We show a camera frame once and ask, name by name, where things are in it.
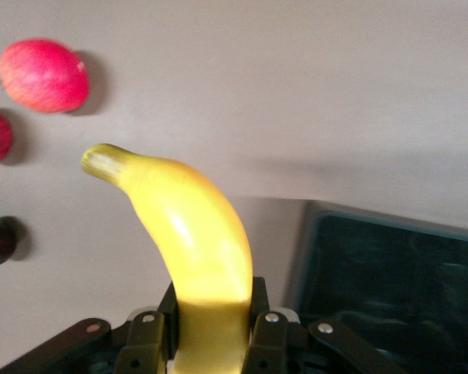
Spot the black plastic tray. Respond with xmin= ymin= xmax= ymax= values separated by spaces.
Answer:
xmin=294 ymin=210 xmax=468 ymax=374

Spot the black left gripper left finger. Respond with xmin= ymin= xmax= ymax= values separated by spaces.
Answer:
xmin=0 ymin=278 xmax=180 ymax=374

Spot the yellow banana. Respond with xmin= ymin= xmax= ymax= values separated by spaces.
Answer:
xmin=80 ymin=143 xmax=254 ymax=374

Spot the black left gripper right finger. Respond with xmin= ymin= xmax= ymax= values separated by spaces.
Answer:
xmin=241 ymin=275 xmax=410 ymax=374

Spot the red pomegranate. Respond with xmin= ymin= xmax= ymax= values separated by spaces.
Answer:
xmin=0 ymin=37 xmax=90 ymax=115

